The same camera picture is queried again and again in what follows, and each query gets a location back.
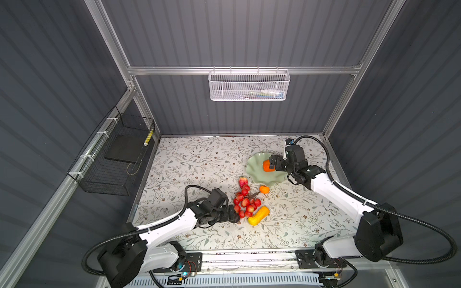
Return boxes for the black pad in basket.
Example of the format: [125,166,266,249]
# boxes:
[104,135,144,164]

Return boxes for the red fake cherry bunch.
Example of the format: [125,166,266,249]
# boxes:
[233,185,261,219]

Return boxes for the black wire wall basket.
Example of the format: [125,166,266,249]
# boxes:
[68,108,156,196]

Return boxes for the small fake tangerine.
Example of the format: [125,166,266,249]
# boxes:
[259,186,270,194]

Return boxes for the green scalloped fruit bowl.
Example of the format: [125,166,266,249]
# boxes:
[246,152,287,187]

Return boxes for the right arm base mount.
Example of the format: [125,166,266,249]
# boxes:
[295,249,347,270]

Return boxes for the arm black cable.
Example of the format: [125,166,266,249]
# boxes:
[293,135,458,265]
[81,184,213,277]

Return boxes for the aluminium front rail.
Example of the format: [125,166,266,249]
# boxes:
[100,246,391,278]

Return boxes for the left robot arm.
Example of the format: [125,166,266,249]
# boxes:
[82,188,240,288]

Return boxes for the items in white basket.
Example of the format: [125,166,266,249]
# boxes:
[241,89,286,101]

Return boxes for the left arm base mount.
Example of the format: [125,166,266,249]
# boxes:
[154,253,203,273]

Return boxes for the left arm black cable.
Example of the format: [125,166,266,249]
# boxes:
[81,184,213,277]

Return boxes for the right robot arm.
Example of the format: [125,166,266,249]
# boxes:
[269,144,403,265]

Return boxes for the white wire wall basket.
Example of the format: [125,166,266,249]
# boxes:
[208,69,291,102]

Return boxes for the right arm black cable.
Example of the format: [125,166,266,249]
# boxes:
[293,135,458,265]

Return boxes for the yellow tube in black basket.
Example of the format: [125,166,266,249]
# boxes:
[144,129,154,146]

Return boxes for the large orange fake fruit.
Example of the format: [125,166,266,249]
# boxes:
[262,160,276,172]

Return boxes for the floral table mat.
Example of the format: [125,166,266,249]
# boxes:
[133,136,357,250]

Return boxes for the yellow orange fake squash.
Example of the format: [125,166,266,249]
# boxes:
[248,206,270,226]

